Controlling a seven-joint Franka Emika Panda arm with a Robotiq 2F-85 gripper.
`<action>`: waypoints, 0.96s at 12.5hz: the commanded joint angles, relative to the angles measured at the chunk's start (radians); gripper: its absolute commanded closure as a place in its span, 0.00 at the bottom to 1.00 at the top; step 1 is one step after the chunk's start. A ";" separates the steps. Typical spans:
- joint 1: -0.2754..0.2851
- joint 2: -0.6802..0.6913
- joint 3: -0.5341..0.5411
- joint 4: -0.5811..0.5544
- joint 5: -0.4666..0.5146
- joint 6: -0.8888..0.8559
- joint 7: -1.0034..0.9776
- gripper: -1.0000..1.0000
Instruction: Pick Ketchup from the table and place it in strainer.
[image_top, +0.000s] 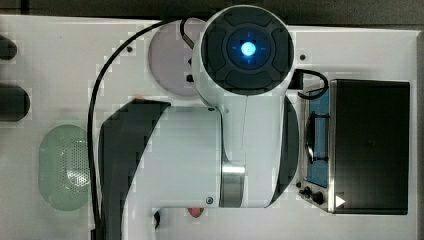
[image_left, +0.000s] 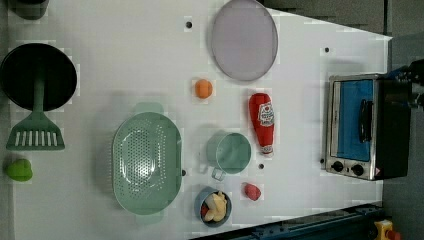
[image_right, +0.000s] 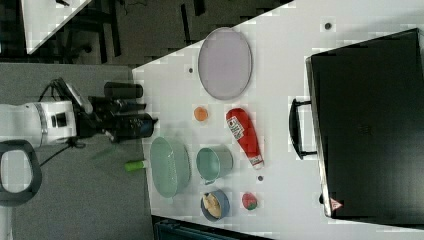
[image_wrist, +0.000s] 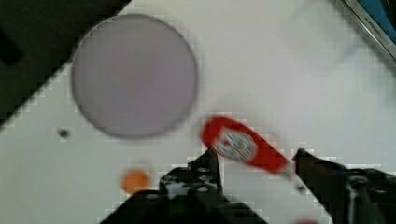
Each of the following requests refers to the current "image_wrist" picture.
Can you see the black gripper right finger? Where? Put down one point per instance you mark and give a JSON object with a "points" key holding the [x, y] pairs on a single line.
{"points": [[350, 196]]}

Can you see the red plush ketchup bottle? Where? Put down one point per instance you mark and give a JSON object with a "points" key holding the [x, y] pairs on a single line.
{"points": [[237, 142]]}

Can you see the small orange fruit toy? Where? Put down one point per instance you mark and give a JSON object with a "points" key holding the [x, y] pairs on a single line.
{"points": [[134, 181]]}

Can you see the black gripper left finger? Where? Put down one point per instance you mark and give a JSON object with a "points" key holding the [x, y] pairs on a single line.
{"points": [[186, 195]]}

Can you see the lilac round plate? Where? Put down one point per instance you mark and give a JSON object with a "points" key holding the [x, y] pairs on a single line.
{"points": [[134, 76]]}

